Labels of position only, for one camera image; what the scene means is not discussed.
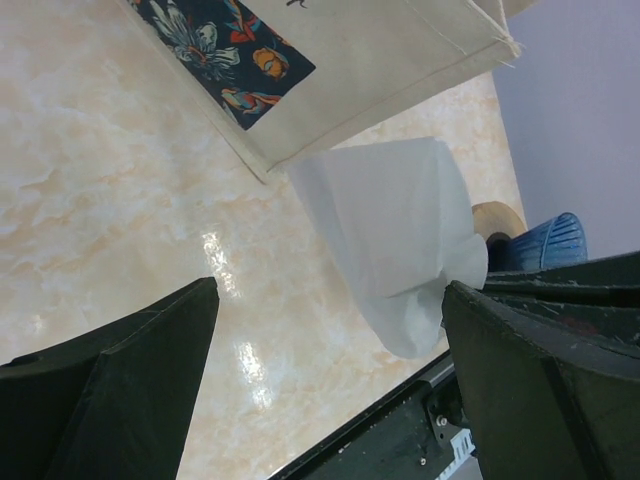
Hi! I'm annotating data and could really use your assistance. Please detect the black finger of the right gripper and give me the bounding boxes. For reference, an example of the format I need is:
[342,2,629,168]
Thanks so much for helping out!
[484,251,639,294]
[490,294,639,358]

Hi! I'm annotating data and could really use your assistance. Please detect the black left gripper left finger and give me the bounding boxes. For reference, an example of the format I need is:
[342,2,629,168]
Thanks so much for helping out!
[1,277,219,479]

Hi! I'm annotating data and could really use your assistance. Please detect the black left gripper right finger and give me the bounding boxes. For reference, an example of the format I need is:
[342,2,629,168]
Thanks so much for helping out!
[442,282,639,479]

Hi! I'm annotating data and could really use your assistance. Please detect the white paper sheet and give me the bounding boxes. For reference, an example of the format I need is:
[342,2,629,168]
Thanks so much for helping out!
[287,137,488,359]

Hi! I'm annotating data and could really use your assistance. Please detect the cream tote bag floral print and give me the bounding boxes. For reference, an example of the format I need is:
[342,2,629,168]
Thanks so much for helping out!
[124,0,527,179]

